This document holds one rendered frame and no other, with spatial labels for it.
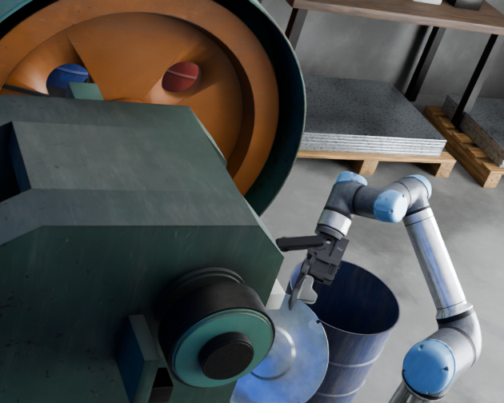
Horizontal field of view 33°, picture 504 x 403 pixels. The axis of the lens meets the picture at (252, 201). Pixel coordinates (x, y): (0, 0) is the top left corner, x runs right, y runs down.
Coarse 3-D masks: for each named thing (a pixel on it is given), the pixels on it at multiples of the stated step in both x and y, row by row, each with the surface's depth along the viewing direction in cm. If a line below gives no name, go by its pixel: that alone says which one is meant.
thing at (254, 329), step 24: (240, 312) 136; (192, 336) 135; (216, 336) 137; (240, 336) 137; (264, 336) 141; (192, 360) 138; (216, 360) 137; (240, 360) 139; (192, 384) 142; (216, 384) 144
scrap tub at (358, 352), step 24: (288, 288) 307; (312, 288) 331; (336, 288) 332; (360, 288) 329; (384, 288) 321; (336, 312) 337; (360, 312) 332; (384, 312) 321; (336, 336) 293; (360, 336) 292; (384, 336) 299; (336, 360) 299; (360, 360) 301; (336, 384) 306; (360, 384) 315
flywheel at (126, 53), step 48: (48, 0) 163; (96, 0) 164; (144, 0) 168; (192, 0) 172; (0, 48) 163; (48, 48) 170; (96, 48) 174; (144, 48) 178; (192, 48) 182; (240, 48) 183; (144, 96) 185; (192, 96) 190; (240, 96) 195; (240, 144) 202; (240, 192) 207
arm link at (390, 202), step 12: (360, 192) 202; (372, 192) 201; (384, 192) 199; (396, 192) 199; (360, 204) 202; (372, 204) 199; (384, 204) 197; (396, 204) 197; (408, 204) 205; (372, 216) 201; (384, 216) 198; (396, 216) 198
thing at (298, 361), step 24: (288, 312) 202; (312, 312) 201; (288, 336) 202; (312, 336) 201; (264, 360) 202; (288, 360) 201; (312, 360) 200; (240, 384) 203; (264, 384) 202; (288, 384) 201; (312, 384) 200
